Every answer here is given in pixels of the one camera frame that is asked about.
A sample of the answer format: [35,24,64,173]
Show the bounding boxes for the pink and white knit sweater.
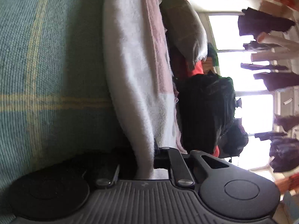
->
[103,0,184,180]

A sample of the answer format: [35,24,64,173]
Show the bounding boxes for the clothes rack with garments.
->
[218,118,249,158]

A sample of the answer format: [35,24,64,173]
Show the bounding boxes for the black backpack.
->
[178,73,236,154]

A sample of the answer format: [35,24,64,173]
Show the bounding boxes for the green quilted bedspread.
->
[1,0,134,223]

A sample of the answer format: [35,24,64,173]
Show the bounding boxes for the red cushion behind backpack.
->
[170,48,223,157]

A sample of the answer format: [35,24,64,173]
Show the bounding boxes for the grey beige pillow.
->
[160,0,208,70]

